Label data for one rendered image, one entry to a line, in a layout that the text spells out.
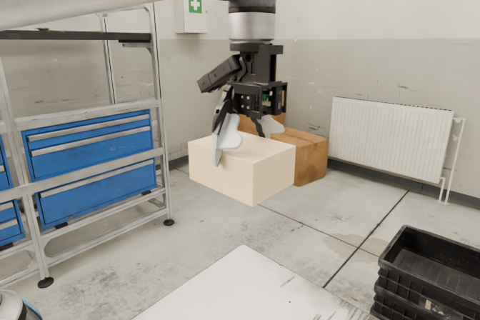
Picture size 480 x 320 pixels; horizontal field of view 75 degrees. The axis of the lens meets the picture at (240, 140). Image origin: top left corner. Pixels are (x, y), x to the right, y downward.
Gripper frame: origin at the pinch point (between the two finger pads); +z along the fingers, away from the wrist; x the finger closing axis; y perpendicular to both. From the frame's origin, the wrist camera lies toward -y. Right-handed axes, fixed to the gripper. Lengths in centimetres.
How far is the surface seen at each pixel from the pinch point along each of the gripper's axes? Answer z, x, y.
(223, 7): -55, 220, -227
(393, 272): 52, 56, 17
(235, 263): 39.7, 13.2, -13.8
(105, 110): 18, 37, -139
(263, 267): 39.7, 17.3, -6.7
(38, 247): 87, -8, -139
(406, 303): 61, 56, 22
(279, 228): 110, 125, -75
